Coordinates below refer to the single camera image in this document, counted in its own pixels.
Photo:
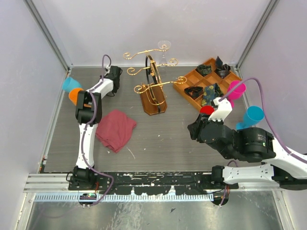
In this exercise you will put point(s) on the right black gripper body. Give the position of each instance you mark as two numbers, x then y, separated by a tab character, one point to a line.
201	119

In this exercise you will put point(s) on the blue wine glass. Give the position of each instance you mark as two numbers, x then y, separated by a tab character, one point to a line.
69	84
252	116

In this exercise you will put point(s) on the red wine glass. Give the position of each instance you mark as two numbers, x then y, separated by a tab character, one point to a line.
208	110

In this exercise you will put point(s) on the pink wine glass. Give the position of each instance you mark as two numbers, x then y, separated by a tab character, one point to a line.
237	93

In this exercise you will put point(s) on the orange wine glass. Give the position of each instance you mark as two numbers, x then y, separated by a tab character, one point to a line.
73	95

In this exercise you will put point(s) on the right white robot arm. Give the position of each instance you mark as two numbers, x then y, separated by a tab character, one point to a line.
253	145

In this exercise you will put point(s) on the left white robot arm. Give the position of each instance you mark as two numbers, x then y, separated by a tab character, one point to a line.
88	114

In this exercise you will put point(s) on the clear wine glass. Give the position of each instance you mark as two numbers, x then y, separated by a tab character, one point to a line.
164	46

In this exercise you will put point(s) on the blue floral folded tie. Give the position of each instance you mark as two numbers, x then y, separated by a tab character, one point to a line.
210	93

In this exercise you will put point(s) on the black rolled tie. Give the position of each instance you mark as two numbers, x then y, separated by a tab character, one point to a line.
194	92

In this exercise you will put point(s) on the wooden compartment tray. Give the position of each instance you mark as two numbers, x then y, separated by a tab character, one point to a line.
195	79

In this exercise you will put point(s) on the dark patterned rolled tie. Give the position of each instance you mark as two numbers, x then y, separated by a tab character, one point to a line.
222	70

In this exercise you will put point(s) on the dark green rolled tie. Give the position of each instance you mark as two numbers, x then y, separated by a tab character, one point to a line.
204	69

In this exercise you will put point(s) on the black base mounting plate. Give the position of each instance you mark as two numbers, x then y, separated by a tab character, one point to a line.
148	183

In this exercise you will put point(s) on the dark red cloth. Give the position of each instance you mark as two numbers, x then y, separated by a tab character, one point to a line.
115	130

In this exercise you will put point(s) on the gold wire wine glass rack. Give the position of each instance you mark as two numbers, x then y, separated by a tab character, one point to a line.
151	93

